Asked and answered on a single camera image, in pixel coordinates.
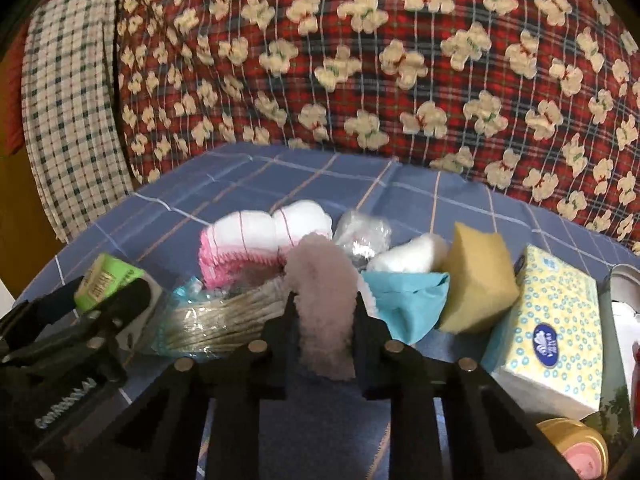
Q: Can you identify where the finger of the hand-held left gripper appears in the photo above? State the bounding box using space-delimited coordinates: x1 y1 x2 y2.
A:
0 286 84 352
74 278 154 357

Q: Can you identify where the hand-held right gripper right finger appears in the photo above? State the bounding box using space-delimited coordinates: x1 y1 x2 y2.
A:
351 291 585 480

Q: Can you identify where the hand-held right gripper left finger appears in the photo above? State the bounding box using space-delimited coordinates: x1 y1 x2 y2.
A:
50 291 302 480

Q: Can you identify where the green label packet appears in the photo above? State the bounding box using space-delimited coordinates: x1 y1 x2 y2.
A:
73 253 164 322

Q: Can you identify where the fluffy mauve plush band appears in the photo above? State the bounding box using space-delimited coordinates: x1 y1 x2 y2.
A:
285 232 369 382

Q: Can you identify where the yellow sponge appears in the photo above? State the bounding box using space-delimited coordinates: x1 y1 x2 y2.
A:
437 222 521 335

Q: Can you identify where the round metal tin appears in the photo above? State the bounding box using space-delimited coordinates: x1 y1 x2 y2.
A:
596 262 640 436

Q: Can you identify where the bag of cotton swabs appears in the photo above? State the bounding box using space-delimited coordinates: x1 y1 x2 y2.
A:
150 275 297 362

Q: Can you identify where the teal sock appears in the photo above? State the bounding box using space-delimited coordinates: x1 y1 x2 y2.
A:
360 270 451 346

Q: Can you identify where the white cotton roll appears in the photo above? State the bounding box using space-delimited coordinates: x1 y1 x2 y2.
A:
367 233 451 275

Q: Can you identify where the clear plastic wrapped bundle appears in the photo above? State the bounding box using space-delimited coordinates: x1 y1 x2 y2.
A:
332 209 394 272

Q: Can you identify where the pink and white rolled towel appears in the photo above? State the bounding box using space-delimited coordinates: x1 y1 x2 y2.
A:
198 199 334 289

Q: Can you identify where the blue plaid sheet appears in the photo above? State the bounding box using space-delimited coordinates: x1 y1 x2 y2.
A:
10 142 640 480

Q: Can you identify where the yellow patterned tissue pack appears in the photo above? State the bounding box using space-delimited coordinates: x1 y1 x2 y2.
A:
481 244 604 422

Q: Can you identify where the green checked hanging cloth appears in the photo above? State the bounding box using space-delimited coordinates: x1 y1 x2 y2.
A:
21 0 137 244

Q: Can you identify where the red padded garment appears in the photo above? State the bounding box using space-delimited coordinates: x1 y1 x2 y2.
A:
4 25 32 157

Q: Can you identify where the gold lid jar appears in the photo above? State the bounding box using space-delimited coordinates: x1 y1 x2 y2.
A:
537 417 611 480

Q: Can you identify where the white cloth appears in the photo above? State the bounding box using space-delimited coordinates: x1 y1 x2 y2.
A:
611 303 640 361

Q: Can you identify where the red plaid bear blanket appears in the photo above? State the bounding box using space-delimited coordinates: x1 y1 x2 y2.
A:
115 0 640 257

